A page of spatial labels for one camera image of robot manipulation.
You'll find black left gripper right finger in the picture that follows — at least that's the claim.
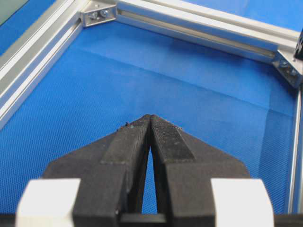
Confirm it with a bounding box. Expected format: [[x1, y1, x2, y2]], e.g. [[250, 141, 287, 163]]
[[150, 115, 250, 227]]

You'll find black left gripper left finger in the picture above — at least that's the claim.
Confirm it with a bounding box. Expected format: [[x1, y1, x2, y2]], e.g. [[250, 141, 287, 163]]
[[42, 114, 151, 227]]

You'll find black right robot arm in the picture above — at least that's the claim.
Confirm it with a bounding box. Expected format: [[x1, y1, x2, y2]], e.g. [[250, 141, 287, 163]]
[[294, 30, 303, 60]]

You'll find aluminium extrusion frame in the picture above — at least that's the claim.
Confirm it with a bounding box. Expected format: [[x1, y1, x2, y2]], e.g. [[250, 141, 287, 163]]
[[0, 0, 303, 213]]

